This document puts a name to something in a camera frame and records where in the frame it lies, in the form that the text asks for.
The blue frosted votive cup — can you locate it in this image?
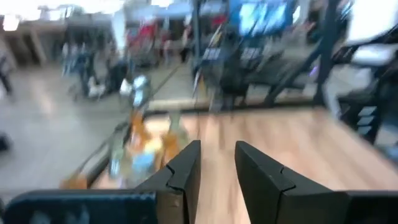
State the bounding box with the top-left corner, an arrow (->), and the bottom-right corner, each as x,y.
132,152 -> 156,180

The wooden shelf with black frame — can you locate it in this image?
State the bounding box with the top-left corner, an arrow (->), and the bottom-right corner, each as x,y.
60,102 -> 200,190

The amber glass candlestick holder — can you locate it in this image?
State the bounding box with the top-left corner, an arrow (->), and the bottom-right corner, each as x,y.
161,133 -> 181,162
129,108 -> 150,147

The black metal rig frame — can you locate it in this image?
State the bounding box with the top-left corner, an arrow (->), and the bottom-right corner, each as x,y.
186,0 -> 346,113

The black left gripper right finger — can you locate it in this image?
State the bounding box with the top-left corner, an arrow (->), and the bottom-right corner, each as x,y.
235,140 -> 349,224

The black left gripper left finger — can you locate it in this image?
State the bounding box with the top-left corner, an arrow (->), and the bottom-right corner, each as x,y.
135,139 -> 201,224

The clear glass candlestick holder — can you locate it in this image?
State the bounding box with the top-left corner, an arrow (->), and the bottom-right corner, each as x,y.
108,133 -> 125,181
169,110 -> 190,141

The yellow frosted votive cup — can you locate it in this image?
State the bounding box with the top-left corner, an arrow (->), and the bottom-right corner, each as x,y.
146,138 -> 164,155

